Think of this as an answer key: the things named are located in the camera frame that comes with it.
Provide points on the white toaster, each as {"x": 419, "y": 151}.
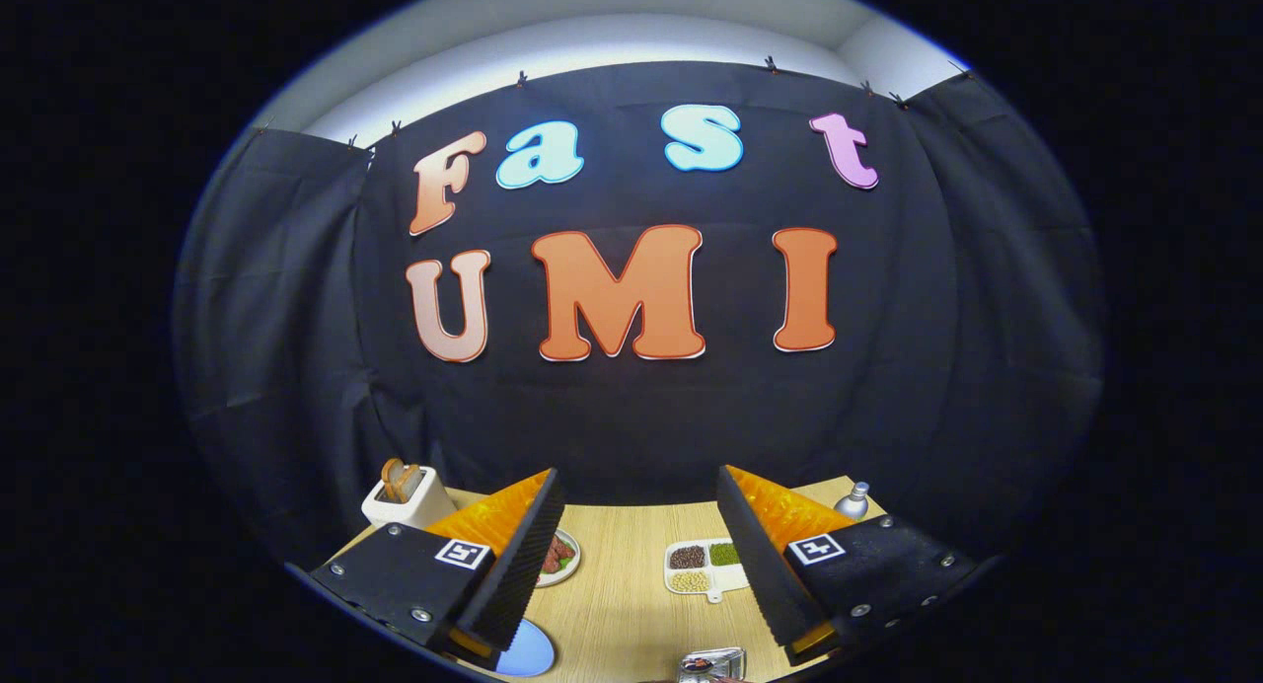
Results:
{"x": 434, "y": 500}

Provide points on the toasted bread slice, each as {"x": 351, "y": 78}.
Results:
{"x": 392, "y": 478}
{"x": 410, "y": 481}

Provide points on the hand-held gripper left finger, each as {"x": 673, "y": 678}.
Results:
{"x": 528, "y": 565}

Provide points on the dark brown beans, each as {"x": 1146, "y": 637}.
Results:
{"x": 688, "y": 558}

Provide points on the silver bottle with green label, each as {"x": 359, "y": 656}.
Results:
{"x": 853, "y": 505}

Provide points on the green mung beans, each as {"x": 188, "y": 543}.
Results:
{"x": 724, "y": 554}

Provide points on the yellow soybeans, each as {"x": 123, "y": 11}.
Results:
{"x": 691, "y": 581}

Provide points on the brown steak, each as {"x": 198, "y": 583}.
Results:
{"x": 557, "y": 553}

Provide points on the blue plate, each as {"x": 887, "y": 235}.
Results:
{"x": 528, "y": 653}

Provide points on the white divided tray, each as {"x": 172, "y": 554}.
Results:
{"x": 730, "y": 579}

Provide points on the beige oval plate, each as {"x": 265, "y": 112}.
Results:
{"x": 572, "y": 569}

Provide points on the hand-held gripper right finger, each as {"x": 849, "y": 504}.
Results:
{"x": 755, "y": 565}

